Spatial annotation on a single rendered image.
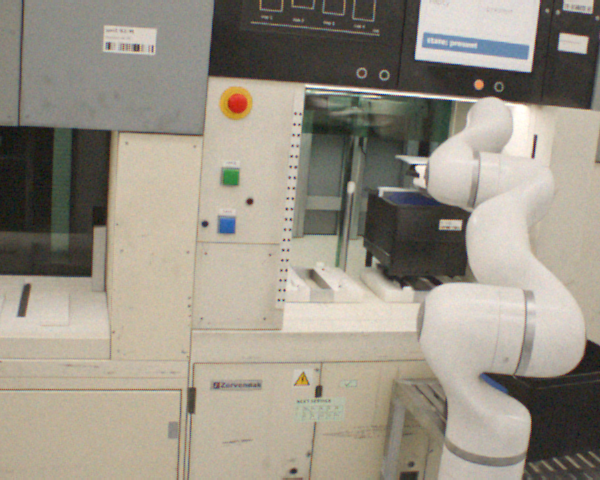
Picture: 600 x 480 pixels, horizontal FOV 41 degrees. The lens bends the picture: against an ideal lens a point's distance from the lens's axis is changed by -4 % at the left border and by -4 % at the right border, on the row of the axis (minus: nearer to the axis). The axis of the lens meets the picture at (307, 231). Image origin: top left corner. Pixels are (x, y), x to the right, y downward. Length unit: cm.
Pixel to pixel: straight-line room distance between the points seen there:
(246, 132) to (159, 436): 68
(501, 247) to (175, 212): 72
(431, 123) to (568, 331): 131
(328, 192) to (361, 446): 101
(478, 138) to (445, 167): 10
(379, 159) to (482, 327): 169
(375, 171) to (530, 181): 138
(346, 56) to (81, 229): 84
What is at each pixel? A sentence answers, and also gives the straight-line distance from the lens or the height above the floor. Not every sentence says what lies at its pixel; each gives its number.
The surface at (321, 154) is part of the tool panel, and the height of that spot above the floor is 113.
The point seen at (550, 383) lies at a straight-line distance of 158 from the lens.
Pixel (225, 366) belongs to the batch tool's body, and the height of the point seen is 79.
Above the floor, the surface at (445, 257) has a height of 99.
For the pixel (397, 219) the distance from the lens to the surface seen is 204.
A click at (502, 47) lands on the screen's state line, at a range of 187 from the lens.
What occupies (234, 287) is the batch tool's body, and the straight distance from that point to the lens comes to 177.
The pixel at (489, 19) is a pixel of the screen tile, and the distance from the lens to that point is 185.
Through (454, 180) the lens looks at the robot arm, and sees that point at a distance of 143.
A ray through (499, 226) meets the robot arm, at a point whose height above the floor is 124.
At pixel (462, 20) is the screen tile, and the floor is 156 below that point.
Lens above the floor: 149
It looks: 13 degrees down
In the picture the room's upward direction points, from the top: 5 degrees clockwise
